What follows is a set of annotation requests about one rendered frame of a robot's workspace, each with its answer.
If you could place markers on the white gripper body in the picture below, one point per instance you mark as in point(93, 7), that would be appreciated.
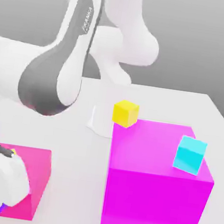
point(8, 181)

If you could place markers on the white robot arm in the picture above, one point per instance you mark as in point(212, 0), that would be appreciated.
point(121, 15)

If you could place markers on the small yellow cube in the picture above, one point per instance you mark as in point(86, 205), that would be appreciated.
point(14, 151)
point(124, 113)

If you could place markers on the small cyan cube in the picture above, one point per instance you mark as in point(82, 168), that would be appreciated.
point(190, 155)

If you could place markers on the large pink box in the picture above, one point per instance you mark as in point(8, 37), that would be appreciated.
point(37, 173)

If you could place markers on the large magenta box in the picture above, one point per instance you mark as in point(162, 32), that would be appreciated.
point(151, 199)

